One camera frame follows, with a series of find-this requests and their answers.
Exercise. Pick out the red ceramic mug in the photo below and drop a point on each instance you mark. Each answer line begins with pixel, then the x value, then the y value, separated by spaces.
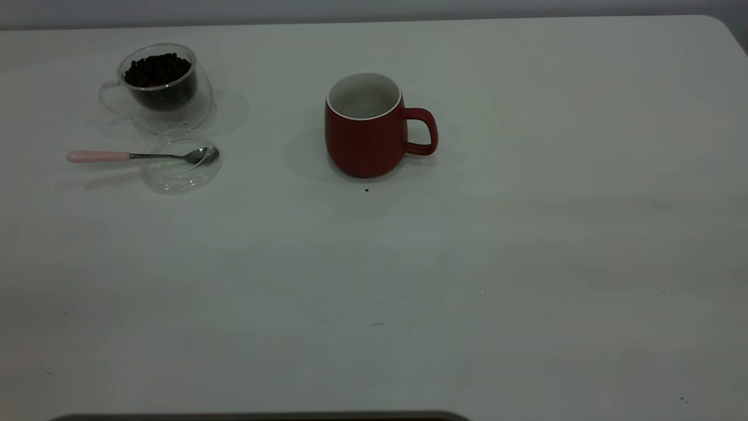
pixel 362 146

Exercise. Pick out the clear round glass lid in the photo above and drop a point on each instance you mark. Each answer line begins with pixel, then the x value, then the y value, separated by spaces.
pixel 175 181

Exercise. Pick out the dark coffee beans pile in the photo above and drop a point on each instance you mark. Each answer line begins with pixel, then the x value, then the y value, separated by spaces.
pixel 156 70

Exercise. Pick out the clear double-wall glass cup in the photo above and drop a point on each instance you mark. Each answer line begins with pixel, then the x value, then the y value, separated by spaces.
pixel 175 120

